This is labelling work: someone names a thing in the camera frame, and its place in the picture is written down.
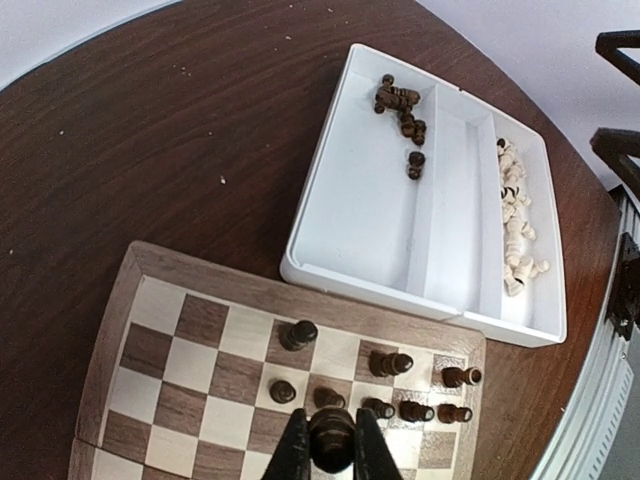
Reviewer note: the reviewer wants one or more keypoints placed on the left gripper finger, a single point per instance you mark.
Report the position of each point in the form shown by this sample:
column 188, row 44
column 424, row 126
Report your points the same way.
column 291, row 459
column 372, row 458

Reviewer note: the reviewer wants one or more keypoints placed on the dark chess pieces pile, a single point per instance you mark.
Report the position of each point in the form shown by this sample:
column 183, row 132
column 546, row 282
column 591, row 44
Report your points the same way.
column 401, row 101

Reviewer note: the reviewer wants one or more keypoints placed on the dark chess pawn piece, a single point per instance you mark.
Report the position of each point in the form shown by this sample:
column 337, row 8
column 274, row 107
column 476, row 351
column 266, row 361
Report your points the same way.
column 450, row 413

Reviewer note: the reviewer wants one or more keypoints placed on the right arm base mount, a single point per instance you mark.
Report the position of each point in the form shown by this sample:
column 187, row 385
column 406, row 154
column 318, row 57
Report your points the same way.
column 623, row 305

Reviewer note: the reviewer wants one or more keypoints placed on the dark chess rook piece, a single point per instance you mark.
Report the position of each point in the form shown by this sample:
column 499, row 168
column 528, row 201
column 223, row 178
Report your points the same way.
column 454, row 377

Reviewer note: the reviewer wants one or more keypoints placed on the white chess pieces pile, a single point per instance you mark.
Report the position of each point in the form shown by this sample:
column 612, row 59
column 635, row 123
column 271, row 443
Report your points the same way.
column 518, row 266

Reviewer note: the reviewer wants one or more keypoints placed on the aluminium frame rail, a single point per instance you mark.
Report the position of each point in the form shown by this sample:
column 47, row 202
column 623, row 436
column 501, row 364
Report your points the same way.
column 598, row 435

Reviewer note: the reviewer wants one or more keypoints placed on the dark chess queen piece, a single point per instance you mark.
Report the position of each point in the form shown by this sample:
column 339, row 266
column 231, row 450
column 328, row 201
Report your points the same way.
column 332, row 439

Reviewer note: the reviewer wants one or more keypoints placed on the wooden chessboard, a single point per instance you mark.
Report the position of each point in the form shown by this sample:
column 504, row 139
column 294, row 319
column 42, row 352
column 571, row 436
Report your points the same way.
column 178, row 384

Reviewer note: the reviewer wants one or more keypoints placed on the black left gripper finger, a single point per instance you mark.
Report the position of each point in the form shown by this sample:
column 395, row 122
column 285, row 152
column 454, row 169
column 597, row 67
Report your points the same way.
column 610, row 46
column 618, row 148

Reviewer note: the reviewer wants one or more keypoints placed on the white divided plastic tray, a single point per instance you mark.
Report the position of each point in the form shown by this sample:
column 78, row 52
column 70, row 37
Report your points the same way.
column 419, row 229

